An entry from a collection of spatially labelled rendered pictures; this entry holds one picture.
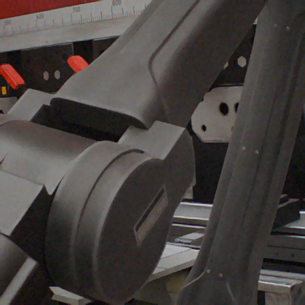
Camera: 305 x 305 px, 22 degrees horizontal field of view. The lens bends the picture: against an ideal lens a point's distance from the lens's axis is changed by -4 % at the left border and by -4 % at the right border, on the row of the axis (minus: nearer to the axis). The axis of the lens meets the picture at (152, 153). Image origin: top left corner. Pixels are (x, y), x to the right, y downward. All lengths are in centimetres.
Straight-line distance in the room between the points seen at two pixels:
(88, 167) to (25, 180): 3
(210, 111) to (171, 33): 68
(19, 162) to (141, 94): 8
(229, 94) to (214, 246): 47
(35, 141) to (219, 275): 31
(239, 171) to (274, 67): 9
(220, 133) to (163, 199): 72
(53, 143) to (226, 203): 29
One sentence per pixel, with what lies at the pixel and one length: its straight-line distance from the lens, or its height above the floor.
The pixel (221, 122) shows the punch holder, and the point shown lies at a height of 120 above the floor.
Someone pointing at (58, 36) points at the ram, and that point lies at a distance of 137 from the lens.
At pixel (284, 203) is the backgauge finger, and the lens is 144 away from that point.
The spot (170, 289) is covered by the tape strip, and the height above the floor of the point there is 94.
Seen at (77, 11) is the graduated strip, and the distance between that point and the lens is 133.
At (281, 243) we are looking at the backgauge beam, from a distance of 143.
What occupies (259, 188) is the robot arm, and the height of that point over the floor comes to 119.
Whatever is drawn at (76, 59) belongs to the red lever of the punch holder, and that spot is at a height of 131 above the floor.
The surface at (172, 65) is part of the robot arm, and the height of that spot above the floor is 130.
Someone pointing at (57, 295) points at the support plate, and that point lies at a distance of 108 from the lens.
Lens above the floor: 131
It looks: 7 degrees down
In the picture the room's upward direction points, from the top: 5 degrees counter-clockwise
